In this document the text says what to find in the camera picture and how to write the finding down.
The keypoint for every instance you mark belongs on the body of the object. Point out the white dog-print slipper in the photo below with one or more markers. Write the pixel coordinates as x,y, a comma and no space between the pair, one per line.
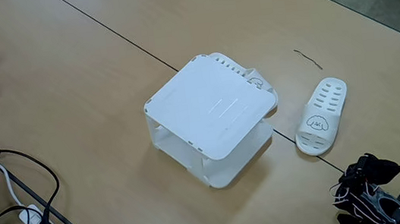
328,113
256,75

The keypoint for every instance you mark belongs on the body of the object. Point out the white plastic shoe rack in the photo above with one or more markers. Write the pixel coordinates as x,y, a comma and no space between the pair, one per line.
207,107

